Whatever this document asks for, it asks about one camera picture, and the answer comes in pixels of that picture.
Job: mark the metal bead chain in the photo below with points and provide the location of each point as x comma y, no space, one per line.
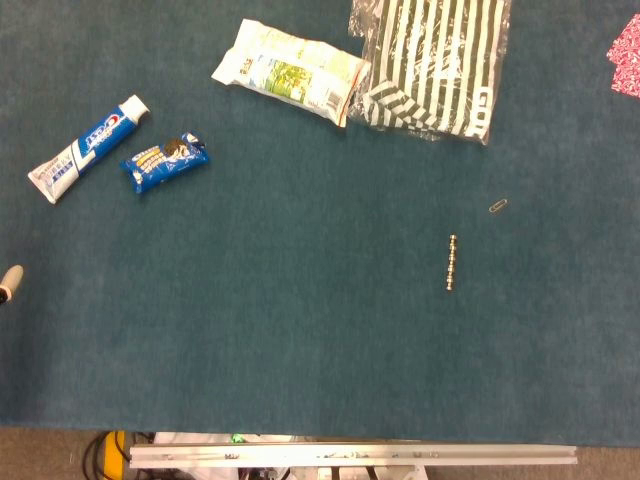
452,263

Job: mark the white green snack bag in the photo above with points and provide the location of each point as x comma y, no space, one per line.
290,73

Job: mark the metal paper clip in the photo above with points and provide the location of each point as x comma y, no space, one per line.
499,205

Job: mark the striped garment in clear bag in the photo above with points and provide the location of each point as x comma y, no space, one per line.
431,70

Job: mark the teal felt table mat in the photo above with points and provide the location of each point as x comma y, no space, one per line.
300,280

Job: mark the blue cookie snack pack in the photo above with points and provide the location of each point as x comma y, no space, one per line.
165,161

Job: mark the white blue toothpaste tube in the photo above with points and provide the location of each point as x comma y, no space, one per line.
85,148

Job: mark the pink patterned cloth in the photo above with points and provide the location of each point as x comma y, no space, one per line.
626,65

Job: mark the aluminium frame rail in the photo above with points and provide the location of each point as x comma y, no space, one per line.
350,455

